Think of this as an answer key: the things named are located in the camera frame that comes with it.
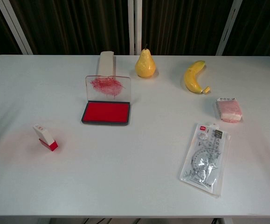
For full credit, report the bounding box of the white vertical frame post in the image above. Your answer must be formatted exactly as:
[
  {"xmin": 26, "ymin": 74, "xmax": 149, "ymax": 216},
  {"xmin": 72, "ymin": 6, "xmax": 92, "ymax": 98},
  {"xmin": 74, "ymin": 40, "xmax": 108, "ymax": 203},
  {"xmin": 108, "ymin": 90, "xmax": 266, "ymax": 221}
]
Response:
[{"xmin": 127, "ymin": 0, "xmax": 143, "ymax": 56}]

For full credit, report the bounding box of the yellow banana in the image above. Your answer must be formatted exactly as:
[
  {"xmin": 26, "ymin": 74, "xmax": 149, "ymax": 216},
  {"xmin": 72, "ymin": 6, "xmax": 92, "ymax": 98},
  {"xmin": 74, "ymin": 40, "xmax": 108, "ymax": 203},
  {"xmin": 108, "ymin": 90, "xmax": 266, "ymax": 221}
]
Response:
[{"xmin": 184, "ymin": 60, "xmax": 211, "ymax": 95}]

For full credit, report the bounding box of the red ink pad with clear lid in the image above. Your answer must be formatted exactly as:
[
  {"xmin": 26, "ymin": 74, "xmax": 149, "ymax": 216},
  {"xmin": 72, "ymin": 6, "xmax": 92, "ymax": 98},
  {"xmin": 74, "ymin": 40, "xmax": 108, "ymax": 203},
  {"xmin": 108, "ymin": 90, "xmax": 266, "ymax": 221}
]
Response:
[{"xmin": 80, "ymin": 75, "xmax": 132, "ymax": 126}]

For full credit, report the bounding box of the white diagonal frame bar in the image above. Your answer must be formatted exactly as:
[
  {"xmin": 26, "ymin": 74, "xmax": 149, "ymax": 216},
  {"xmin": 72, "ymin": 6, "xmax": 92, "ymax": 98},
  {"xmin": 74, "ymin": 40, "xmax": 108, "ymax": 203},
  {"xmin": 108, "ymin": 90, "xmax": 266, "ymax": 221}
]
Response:
[
  {"xmin": 0, "ymin": 0, "xmax": 34, "ymax": 56},
  {"xmin": 215, "ymin": 0, "xmax": 243, "ymax": 56}
]

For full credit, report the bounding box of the yellow pear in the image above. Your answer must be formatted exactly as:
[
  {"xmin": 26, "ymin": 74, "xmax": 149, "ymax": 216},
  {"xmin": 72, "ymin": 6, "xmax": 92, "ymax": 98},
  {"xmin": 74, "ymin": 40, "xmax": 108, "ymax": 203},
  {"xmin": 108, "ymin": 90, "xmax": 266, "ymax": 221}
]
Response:
[{"xmin": 135, "ymin": 43, "xmax": 156, "ymax": 78}]

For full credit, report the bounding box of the white red-based stamp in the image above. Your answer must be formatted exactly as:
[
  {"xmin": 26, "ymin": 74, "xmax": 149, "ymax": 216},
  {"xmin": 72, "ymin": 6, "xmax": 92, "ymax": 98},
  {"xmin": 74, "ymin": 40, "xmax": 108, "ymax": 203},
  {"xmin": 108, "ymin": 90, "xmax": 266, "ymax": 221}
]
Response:
[{"xmin": 32, "ymin": 124, "xmax": 59, "ymax": 152}]

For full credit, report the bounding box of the packaged pink pork belly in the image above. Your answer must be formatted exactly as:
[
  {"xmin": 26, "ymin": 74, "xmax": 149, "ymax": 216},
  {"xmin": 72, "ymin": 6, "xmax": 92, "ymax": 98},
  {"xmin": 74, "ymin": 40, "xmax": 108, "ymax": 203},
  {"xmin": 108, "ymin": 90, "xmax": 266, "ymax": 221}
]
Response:
[{"xmin": 215, "ymin": 97, "xmax": 244, "ymax": 123}]

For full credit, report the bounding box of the ruler set in clear package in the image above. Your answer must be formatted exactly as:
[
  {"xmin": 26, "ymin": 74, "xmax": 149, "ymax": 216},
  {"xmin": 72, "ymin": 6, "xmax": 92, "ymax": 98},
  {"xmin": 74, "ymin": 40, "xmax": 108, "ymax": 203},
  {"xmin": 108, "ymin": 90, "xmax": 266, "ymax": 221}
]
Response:
[{"xmin": 179, "ymin": 121, "xmax": 232, "ymax": 198}]

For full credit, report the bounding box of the white rectangular box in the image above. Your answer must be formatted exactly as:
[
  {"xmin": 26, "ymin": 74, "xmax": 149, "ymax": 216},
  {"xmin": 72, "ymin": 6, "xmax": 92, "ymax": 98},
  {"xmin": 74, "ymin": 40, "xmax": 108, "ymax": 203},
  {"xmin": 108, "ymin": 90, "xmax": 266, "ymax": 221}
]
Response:
[{"xmin": 96, "ymin": 51, "xmax": 116, "ymax": 77}]

